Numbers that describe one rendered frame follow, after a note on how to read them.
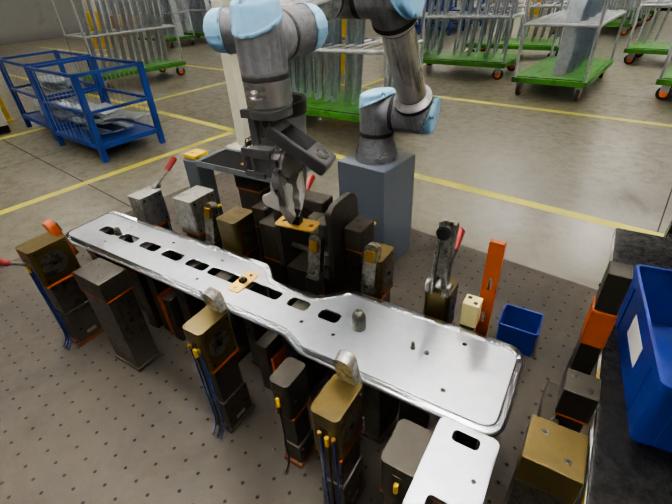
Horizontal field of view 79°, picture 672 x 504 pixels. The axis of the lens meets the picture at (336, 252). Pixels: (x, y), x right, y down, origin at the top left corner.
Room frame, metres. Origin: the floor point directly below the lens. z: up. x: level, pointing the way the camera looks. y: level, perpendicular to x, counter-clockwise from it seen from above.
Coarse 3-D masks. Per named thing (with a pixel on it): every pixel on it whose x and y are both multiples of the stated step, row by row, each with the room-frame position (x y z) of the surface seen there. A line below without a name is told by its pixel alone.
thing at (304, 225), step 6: (282, 216) 0.72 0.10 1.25; (276, 222) 0.69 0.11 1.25; (282, 222) 0.69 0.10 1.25; (294, 222) 0.68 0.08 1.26; (300, 222) 0.68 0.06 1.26; (306, 222) 0.69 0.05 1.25; (312, 222) 0.68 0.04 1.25; (318, 222) 0.68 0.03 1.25; (294, 228) 0.67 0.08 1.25; (300, 228) 0.66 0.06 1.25; (306, 228) 0.66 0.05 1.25; (312, 228) 0.66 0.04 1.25
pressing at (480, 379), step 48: (96, 240) 1.10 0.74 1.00; (144, 240) 1.09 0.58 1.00; (192, 240) 1.06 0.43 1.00; (192, 288) 0.83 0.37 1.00; (288, 288) 0.80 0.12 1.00; (288, 336) 0.64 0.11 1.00; (336, 336) 0.63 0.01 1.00; (384, 336) 0.62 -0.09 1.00; (432, 336) 0.61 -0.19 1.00; (480, 336) 0.60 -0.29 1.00; (384, 384) 0.50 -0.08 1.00; (432, 384) 0.49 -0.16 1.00; (480, 384) 0.49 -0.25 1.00
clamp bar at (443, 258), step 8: (440, 224) 0.72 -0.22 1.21; (448, 224) 0.72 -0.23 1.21; (456, 224) 0.71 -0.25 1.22; (440, 232) 0.69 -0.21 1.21; (448, 232) 0.69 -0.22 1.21; (456, 232) 0.71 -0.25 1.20; (440, 240) 0.72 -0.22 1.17; (448, 240) 0.71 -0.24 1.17; (440, 248) 0.72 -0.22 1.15; (448, 248) 0.71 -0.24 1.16; (440, 256) 0.72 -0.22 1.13; (448, 256) 0.70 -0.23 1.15; (440, 264) 0.71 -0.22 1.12; (448, 264) 0.69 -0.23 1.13; (432, 272) 0.71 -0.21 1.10; (440, 272) 0.71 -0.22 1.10; (448, 272) 0.69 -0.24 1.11; (432, 280) 0.70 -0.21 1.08; (448, 280) 0.70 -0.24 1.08; (432, 288) 0.70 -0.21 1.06
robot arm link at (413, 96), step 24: (360, 0) 1.09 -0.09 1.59; (384, 0) 1.06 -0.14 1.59; (408, 0) 1.04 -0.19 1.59; (384, 24) 1.09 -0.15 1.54; (408, 24) 1.10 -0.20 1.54; (408, 48) 1.15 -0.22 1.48; (408, 72) 1.18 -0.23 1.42; (408, 96) 1.23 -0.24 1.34; (432, 96) 1.28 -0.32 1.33; (408, 120) 1.26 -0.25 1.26; (432, 120) 1.25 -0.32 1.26
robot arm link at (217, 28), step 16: (288, 0) 0.94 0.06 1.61; (304, 0) 0.98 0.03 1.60; (320, 0) 1.03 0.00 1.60; (336, 0) 1.09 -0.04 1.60; (208, 16) 0.84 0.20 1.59; (224, 16) 0.82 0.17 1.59; (336, 16) 1.11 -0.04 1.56; (352, 16) 1.13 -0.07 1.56; (208, 32) 0.83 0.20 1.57; (224, 32) 0.81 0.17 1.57; (224, 48) 0.82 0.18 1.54
